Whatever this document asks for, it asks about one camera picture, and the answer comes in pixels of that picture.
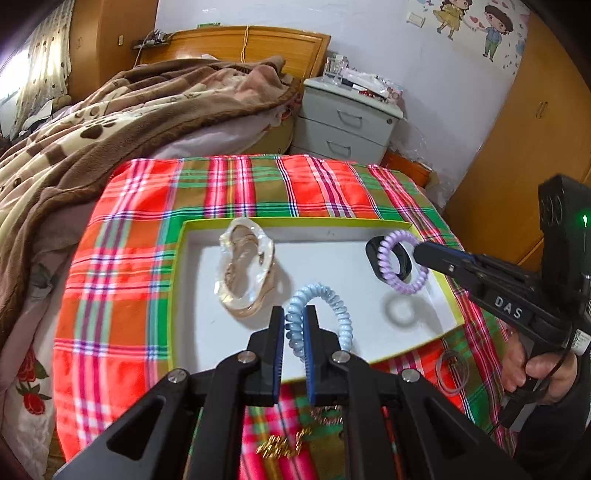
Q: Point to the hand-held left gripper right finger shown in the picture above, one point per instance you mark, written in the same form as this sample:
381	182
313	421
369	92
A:
308	360

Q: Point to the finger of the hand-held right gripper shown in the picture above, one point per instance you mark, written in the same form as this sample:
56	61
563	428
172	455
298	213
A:
471	257
443	265

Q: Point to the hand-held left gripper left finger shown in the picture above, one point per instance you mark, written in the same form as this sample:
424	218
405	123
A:
277	355

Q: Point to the black wristband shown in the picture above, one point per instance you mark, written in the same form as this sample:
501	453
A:
371	258

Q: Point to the clear hair claw clip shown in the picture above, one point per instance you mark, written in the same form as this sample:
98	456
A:
258	258

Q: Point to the yellow-green cardboard tray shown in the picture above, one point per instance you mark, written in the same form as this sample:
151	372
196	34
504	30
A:
332	258

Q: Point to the person's right forearm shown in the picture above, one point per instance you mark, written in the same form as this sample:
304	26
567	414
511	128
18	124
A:
568	438

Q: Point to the person's right hand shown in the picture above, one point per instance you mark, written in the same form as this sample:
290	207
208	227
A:
549	376

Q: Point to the orange box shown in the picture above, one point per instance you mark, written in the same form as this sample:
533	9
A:
408	168

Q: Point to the clear plastic bag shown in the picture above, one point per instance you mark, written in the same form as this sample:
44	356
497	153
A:
429	152

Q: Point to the wooden wardrobe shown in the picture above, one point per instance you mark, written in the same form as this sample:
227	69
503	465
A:
521	138
111	41

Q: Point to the red green plaid cloth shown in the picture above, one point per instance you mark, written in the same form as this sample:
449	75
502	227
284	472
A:
138	286

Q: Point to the grey nightstand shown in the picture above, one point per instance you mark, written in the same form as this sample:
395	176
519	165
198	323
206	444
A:
341	120

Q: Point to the clutter of small packets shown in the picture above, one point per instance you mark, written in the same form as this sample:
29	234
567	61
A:
374	85

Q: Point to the pale pink bedsheet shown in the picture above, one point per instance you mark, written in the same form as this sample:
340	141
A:
221	138

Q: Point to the clear glass cup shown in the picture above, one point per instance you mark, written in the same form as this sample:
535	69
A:
334	69

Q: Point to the floral bedsheet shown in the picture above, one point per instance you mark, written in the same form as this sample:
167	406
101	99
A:
27	383

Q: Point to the brown paw print blanket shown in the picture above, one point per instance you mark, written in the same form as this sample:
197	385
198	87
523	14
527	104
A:
92	152

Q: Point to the wooden bed headboard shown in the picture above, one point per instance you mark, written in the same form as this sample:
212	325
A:
221	46

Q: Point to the power strip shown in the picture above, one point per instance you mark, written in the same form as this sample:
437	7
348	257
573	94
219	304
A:
150	40

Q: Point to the dotted curtain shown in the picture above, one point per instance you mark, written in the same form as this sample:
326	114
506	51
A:
46	55

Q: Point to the window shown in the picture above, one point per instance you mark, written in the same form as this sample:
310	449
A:
9	78

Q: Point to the cartoon couple wall sticker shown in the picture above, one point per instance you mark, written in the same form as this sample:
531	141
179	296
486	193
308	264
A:
466	23

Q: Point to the white wall socket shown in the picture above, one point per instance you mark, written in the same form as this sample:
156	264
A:
414	19

